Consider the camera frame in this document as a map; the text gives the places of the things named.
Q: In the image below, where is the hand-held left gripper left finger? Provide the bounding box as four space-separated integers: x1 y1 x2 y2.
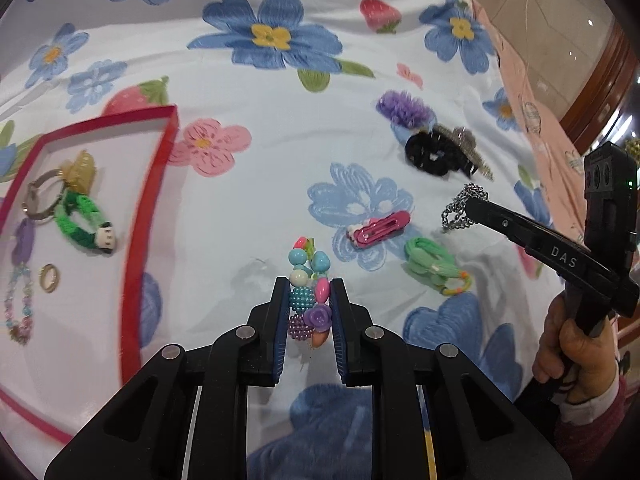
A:
45 277 294 480

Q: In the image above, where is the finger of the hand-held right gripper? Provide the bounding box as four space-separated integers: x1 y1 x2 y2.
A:
465 197 618 288

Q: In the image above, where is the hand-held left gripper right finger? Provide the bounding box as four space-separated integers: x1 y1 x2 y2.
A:
327 277 565 480

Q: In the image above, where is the chunky colourful bead bracelet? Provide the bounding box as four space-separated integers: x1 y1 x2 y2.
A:
286 236 334 351

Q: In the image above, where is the silver chain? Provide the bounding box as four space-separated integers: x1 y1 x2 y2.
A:
440 183 489 234

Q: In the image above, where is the red shallow box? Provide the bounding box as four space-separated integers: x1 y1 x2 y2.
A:
0 105 180 447

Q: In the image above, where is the green woven bracelet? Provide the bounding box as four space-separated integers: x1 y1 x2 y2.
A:
54 193 119 256

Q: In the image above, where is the yellow translucent claw clip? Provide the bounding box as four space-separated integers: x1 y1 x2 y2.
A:
59 152 99 194

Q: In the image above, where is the pastel small bead bracelet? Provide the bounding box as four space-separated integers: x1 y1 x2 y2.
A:
3 265 34 346

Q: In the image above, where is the brown wristwatch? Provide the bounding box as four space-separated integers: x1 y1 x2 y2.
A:
21 169 67 222

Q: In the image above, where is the purple ring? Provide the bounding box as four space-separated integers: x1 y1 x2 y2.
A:
11 218 37 265

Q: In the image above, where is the person's right forearm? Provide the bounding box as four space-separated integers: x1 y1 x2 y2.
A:
552 360 640 480

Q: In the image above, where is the person's right hand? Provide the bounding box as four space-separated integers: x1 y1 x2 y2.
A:
532 294 622 387

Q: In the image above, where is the pink hair clip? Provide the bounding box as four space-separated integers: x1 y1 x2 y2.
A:
346 210 413 250

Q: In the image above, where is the silver claw clip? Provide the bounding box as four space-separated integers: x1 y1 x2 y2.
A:
433 124 495 183

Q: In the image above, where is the pink printed cloth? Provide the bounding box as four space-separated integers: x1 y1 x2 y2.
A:
470 0 603 281

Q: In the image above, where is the black scrunchie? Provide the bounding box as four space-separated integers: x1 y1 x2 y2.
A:
404 131 476 178

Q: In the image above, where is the purple scrunchie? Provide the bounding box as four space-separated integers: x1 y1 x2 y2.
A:
376 90 435 129

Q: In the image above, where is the green hair tie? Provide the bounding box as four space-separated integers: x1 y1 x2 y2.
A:
403 237 472 297

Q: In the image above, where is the wooden curved frame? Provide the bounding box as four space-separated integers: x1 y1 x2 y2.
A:
560 24 640 161

